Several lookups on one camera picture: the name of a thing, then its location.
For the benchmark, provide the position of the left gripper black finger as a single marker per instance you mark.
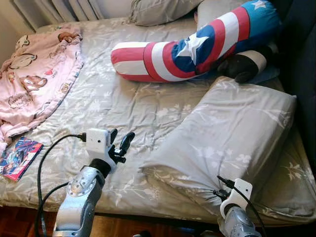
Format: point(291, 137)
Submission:
point(113, 136)
point(127, 142)

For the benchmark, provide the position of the large grey floral pillow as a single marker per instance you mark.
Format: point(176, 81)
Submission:
point(232, 133)

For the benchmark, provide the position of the colourful comic magazine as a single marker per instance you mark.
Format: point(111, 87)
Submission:
point(19, 158)

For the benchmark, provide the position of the pink cartoon print blanket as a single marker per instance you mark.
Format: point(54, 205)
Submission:
point(34, 79)

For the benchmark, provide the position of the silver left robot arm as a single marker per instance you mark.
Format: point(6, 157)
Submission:
point(79, 197)

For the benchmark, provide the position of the grey floral bed sheet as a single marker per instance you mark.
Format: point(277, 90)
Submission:
point(148, 108)

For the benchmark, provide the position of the silver right robot leg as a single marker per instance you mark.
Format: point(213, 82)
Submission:
point(210, 234)

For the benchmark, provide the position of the silver robot leg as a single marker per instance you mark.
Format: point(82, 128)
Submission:
point(141, 234)
point(210, 234)

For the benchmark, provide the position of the silver left robot leg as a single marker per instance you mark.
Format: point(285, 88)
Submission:
point(141, 234)

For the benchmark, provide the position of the red white blue star bolster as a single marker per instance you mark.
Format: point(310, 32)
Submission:
point(168, 59)

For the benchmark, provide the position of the black and white plush toy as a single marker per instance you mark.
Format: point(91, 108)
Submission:
point(239, 66)

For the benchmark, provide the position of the taupe pillow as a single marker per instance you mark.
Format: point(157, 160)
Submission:
point(158, 11)

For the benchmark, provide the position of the grey pleated curtain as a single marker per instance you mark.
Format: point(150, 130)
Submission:
point(54, 10)

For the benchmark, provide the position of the plain light grey pillow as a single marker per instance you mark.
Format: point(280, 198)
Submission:
point(212, 12)

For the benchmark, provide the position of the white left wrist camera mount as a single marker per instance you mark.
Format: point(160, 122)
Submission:
point(98, 140)

